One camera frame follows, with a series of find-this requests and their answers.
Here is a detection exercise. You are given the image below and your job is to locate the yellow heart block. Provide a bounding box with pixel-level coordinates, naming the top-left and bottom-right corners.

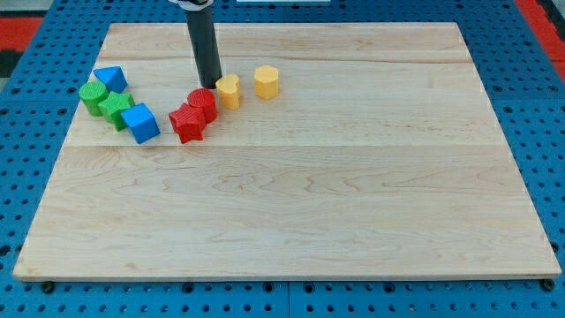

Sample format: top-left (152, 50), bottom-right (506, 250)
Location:
top-left (215, 74), bottom-right (241, 110)

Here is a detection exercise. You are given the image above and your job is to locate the yellow hexagon block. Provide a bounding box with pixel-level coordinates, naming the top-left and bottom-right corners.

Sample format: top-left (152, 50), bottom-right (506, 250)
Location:
top-left (253, 64), bottom-right (279, 100)

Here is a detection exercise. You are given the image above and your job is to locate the light wooden board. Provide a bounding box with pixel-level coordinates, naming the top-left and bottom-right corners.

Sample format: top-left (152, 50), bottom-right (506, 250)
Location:
top-left (13, 22), bottom-right (561, 282)

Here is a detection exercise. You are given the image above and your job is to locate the red star block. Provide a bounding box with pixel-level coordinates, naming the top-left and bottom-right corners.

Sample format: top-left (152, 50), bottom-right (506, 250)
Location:
top-left (169, 102), bottom-right (207, 144)

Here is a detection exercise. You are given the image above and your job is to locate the red cylinder block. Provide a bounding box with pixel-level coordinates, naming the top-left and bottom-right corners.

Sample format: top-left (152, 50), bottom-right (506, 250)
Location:
top-left (187, 88), bottom-right (218, 124)

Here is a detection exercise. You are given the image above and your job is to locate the blue cube block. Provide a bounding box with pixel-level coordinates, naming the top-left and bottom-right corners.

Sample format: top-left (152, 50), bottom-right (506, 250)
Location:
top-left (121, 103), bottom-right (161, 144)

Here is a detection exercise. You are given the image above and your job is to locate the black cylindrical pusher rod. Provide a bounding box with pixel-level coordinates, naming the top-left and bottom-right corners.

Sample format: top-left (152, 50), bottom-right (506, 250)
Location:
top-left (170, 0), bottom-right (222, 89)

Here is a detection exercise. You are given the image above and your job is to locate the green star block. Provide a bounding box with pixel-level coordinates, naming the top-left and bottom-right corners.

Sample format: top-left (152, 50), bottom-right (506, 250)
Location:
top-left (98, 91), bottom-right (134, 131)

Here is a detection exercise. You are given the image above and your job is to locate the blue triangle block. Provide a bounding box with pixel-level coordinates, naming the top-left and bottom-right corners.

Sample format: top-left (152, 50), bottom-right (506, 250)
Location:
top-left (94, 66), bottom-right (128, 94)

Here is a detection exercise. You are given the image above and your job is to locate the green cylinder block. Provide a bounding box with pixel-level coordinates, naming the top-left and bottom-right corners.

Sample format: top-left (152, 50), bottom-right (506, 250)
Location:
top-left (79, 81), bottom-right (109, 117)

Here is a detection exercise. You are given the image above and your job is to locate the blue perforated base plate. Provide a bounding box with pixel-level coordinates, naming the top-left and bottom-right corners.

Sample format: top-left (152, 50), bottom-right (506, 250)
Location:
top-left (1, 0), bottom-right (564, 317)

